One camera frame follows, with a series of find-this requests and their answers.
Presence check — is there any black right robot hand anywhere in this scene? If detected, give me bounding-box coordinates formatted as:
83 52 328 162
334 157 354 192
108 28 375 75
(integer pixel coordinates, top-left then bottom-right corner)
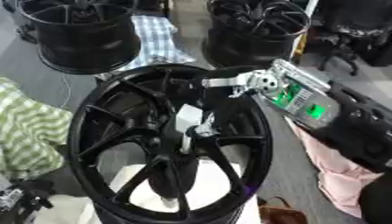
185 67 257 140

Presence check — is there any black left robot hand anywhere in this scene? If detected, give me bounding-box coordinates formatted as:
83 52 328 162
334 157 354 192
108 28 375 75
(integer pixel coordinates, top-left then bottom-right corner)
10 178 57 224

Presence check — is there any black wheel rim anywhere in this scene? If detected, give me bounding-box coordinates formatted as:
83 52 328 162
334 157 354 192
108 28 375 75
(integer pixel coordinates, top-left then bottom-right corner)
13 0 143 75
200 0 312 70

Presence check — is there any large black spoked wheel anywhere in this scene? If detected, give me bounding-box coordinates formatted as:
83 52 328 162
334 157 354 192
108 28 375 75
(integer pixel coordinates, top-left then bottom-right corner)
66 63 275 224

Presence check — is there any brown bag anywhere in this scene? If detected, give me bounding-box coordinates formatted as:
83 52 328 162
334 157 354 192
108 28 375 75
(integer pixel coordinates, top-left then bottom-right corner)
255 196 310 224

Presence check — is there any pink cloth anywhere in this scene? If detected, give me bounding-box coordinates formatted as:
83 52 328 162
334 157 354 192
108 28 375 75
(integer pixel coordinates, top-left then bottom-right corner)
283 115 386 219

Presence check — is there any black office chair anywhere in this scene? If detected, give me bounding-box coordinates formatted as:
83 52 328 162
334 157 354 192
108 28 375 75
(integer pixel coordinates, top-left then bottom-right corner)
313 0 392 77

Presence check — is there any thin white cable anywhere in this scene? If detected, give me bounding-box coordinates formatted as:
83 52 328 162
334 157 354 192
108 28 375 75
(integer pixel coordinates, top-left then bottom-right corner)
58 72 74 110

